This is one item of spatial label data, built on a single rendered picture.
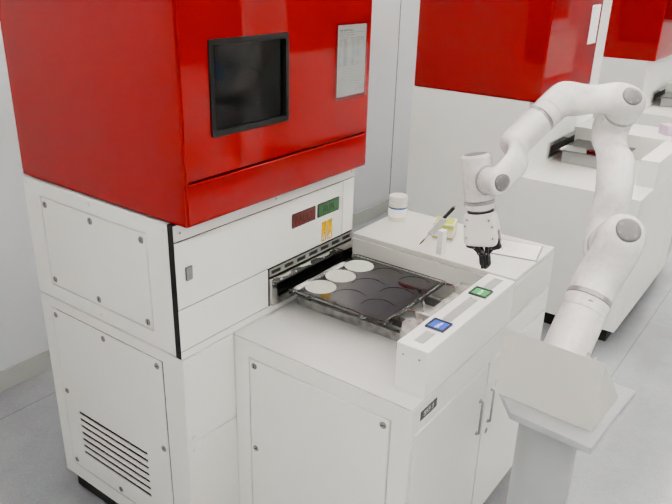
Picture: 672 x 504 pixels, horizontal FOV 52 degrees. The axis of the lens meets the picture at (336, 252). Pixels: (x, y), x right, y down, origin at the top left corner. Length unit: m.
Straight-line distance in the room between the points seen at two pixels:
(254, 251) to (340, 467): 0.67
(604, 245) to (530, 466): 0.62
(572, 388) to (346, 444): 0.63
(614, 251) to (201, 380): 1.20
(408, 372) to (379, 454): 0.25
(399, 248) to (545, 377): 0.79
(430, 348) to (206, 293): 0.64
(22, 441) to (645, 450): 2.60
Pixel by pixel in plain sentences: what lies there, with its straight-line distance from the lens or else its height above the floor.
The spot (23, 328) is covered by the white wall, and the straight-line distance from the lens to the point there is 3.51.
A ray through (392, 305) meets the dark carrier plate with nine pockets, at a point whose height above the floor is 0.90.
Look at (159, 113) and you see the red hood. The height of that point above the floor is 1.51.
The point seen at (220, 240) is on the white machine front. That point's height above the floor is 1.13.
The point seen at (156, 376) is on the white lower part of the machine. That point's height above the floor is 0.72.
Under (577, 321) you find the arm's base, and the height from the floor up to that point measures 1.03.
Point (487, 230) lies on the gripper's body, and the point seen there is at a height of 1.17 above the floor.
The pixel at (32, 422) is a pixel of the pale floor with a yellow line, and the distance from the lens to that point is 3.32.
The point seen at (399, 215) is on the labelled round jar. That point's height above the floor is 0.99.
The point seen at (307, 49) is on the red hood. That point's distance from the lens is 2.03.
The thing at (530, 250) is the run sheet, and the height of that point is 0.97.
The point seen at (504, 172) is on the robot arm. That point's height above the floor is 1.35.
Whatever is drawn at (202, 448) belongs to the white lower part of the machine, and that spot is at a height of 0.48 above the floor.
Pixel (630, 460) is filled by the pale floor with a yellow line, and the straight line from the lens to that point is 3.20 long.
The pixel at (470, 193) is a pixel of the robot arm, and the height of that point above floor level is 1.27.
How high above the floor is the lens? 1.85
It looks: 23 degrees down
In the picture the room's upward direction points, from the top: 2 degrees clockwise
